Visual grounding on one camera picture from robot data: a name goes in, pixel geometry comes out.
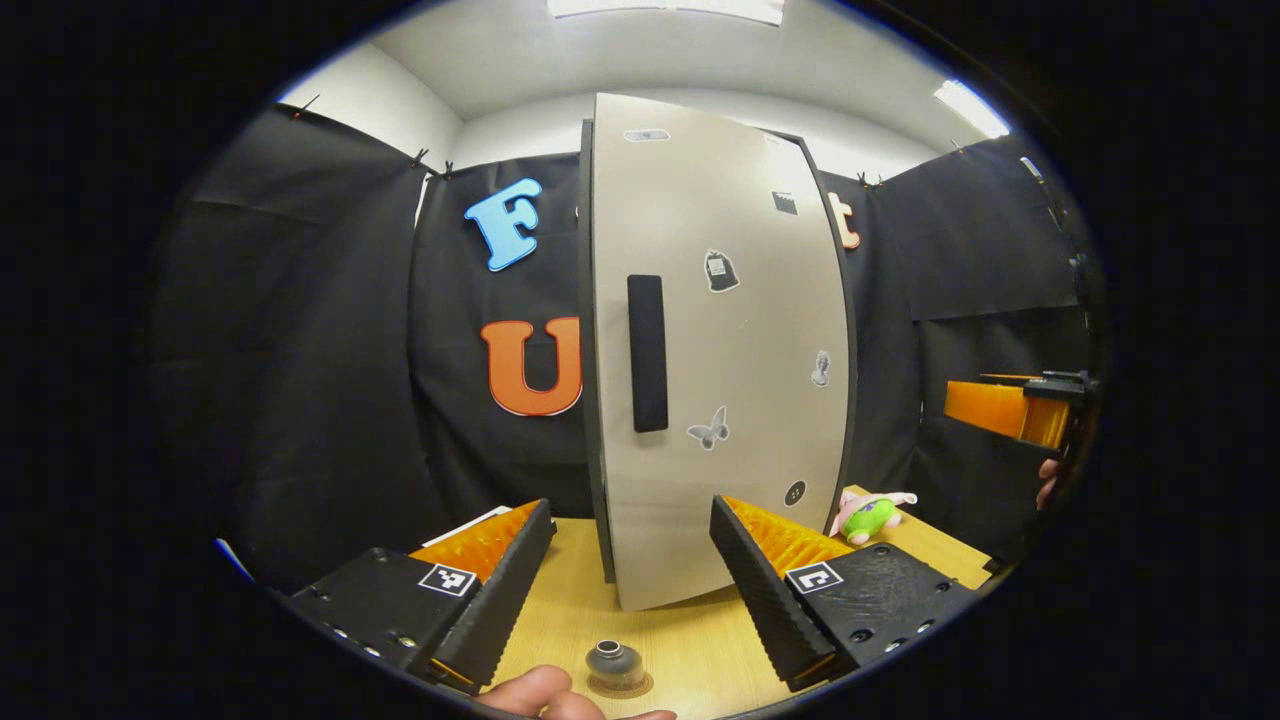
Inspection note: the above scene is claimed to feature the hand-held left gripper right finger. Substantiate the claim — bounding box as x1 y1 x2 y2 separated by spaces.
710 493 981 693

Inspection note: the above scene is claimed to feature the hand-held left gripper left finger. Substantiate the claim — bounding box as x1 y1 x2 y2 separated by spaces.
285 498 556 696

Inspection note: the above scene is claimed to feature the silver bottle with pink label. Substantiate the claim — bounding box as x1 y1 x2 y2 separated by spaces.
585 640 646 691

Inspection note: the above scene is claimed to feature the brown round coaster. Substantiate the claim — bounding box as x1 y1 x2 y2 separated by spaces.
585 670 654 699

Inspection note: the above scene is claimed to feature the dark grey cabinet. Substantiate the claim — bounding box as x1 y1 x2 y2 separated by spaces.
577 118 861 586

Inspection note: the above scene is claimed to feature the black door handle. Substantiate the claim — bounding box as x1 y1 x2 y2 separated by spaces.
627 274 669 434

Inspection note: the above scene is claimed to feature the printed photo booklet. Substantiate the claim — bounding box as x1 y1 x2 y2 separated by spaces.
420 505 513 549

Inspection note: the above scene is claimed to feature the green and pink plush toy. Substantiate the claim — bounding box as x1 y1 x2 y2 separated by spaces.
830 490 918 546

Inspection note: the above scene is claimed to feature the long ceiling light panel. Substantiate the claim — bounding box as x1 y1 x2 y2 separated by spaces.
548 0 786 26

